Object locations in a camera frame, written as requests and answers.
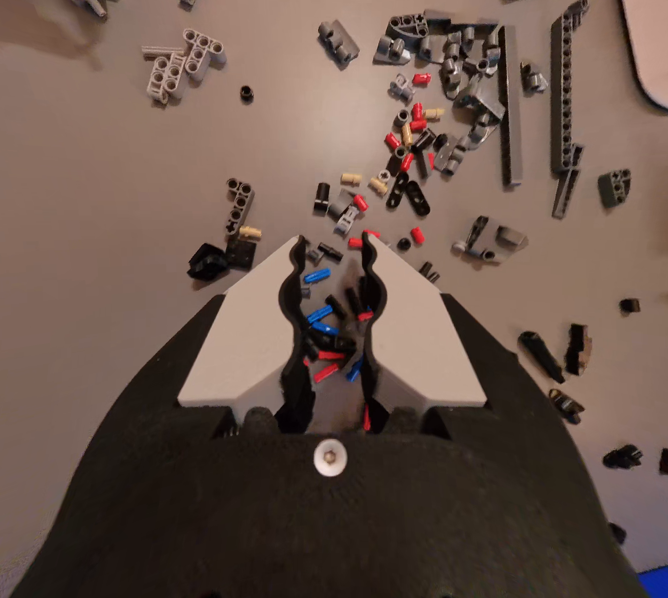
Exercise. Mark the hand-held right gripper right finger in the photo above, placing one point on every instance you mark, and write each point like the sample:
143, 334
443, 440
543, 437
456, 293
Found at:
428, 358

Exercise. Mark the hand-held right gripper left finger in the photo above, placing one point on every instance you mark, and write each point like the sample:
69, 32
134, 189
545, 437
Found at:
240, 358

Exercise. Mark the pile of lego pieces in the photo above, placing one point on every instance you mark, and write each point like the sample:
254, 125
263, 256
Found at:
417, 126

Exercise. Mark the cluster of black lego panels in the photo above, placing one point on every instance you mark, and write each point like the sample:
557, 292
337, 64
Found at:
540, 355

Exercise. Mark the dark grey angled lego panel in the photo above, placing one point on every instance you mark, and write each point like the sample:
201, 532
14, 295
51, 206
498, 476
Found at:
498, 238

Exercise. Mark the dark grey L-shaped lego beam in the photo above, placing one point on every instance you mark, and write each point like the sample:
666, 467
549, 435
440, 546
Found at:
249, 196

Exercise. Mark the dark grey curved lego block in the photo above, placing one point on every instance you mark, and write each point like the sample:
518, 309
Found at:
615, 188

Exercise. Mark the long dark grey lego beam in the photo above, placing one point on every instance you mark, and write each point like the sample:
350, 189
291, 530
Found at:
510, 112
556, 102

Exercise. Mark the light grey lego beam assembly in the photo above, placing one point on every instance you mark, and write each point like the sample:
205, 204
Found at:
201, 52

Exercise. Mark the dark grey lego connector block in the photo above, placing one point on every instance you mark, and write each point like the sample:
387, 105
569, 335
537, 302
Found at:
339, 45

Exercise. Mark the blue plastic bin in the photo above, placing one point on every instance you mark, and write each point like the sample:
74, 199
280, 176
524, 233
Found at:
655, 585

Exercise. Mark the white booklet stand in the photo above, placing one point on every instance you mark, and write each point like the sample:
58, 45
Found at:
647, 8

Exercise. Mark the black square lego bracket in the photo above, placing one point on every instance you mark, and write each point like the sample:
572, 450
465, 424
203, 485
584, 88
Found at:
208, 261

